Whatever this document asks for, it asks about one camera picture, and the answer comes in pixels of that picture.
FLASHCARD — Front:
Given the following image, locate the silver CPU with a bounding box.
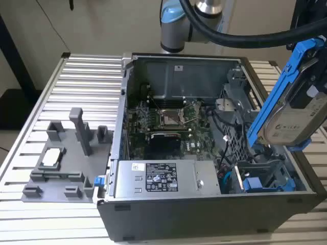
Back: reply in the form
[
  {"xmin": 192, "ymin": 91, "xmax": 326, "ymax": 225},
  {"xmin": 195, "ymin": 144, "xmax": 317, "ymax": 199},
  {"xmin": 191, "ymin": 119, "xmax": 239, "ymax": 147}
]
[{"xmin": 42, "ymin": 149, "xmax": 62, "ymax": 166}]

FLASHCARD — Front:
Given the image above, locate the silver power supply unit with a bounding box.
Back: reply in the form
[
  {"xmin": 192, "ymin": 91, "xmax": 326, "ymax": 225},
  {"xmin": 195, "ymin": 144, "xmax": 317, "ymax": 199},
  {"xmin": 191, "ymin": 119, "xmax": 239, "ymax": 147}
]
[{"xmin": 113, "ymin": 160, "xmax": 222, "ymax": 199}]

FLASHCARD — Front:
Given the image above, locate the black wire with white plug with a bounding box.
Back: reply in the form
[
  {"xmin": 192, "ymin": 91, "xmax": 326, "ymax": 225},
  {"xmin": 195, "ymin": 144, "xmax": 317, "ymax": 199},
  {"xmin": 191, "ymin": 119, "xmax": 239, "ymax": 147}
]
[{"xmin": 219, "ymin": 135, "xmax": 230, "ymax": 166}]

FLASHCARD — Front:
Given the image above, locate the black graphics card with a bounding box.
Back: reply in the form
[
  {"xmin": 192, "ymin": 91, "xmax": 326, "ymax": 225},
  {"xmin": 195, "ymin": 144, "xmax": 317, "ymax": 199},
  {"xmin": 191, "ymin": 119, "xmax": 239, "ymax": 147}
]
[{"xmin": 147, "ymin": 130, "xmax": 189, "ymax": 154}]

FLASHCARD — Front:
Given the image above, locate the hard disk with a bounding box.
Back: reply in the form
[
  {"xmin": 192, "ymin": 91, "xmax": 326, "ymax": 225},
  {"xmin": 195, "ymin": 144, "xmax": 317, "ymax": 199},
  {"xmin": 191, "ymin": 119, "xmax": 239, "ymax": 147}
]
[{"xmin": 246, "ymin": 37, "xmax": 327, "ymax": 154}]

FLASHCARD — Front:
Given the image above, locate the green motherboard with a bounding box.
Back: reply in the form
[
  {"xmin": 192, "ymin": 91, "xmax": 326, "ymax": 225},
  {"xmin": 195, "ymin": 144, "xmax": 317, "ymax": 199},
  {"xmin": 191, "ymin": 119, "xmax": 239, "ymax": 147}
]
[{"xmin": 126, "ymin": 101, "xmax": 220, "ymax": 161}]

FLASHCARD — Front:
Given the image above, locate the grey parts rack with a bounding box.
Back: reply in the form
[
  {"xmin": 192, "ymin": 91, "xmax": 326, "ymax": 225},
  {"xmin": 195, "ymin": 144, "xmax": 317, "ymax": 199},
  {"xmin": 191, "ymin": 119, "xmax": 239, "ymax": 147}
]
[{"xmin": 22, "ymin": 107, "xmax": 114, "ymax": 204}]

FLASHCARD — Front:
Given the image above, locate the empty blue disk carrier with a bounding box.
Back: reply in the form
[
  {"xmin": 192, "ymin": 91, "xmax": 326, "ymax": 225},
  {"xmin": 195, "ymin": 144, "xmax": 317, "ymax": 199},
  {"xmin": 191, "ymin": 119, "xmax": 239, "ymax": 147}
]
[{"xmin": 242, "ymin": 177, "xmax": 296, "ymax": 192}]

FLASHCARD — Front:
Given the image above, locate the CPU socket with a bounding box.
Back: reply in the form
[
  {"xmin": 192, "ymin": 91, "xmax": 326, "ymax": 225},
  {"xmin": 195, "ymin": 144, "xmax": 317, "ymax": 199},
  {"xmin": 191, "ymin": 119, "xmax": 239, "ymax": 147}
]
[{"xmin": 155, "ymin": 108, "xmax": 186, "ymax": 127}]

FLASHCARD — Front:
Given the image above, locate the open black PC case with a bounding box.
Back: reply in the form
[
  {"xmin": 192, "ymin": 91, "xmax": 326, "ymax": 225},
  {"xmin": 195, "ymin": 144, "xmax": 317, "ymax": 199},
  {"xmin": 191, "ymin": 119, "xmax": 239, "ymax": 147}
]
[{"xmin": 96, "ymin": 52, "xmax": 327, "ymax": 242}]

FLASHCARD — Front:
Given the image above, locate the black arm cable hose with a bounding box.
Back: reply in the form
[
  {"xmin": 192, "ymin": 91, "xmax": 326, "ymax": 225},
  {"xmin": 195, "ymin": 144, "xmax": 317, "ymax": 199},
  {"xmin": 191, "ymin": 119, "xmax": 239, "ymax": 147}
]
[{"xmin": 178, "ymin": 0, "xmax": 327, "ymax": 50}]

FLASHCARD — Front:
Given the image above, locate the locking lever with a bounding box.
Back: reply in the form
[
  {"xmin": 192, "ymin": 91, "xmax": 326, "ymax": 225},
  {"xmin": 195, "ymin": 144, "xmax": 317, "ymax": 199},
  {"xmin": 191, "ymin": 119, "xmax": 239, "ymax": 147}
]
[{"xmin": 147, "ymin": 94, "xmax": 161, "ymax": 113}]

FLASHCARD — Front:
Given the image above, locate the perforated metal disk bay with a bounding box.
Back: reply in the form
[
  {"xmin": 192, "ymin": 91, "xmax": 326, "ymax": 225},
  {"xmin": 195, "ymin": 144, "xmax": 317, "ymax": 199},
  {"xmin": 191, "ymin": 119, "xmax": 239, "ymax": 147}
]
[{"xmin": 216, "ymin": 67, "xmax": 260, "ymax": 164}]

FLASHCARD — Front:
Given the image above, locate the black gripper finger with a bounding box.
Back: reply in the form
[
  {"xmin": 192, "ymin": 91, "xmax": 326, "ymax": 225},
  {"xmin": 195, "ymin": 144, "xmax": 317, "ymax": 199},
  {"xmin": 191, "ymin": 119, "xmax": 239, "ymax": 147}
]
[{"xmin": 290, "ymin": 56, "xmax": 327, "ymax": 108}]

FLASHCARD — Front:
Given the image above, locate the black disk wire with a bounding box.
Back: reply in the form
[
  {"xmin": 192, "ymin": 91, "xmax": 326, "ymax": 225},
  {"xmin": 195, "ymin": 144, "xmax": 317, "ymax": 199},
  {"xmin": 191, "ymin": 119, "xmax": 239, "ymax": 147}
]
[{"xmin": 212, "ymin": 109, "xmax": 256, "ymax": 129}]

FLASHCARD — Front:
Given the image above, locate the blue data wire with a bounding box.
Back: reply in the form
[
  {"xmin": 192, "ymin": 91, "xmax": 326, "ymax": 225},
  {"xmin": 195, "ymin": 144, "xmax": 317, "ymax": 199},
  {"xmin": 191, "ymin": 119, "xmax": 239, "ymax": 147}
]
[{"xmin": 221, "ymin": 169, "xmax": 233, "ymax": 193}]

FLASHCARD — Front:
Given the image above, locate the black desk stand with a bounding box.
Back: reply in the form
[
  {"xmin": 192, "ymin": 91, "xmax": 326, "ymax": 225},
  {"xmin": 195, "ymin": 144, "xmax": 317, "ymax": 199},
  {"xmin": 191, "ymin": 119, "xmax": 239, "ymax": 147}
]
[{"xmin": 0, "ymin": 14, "xmax": 44, "ymax": 131}]

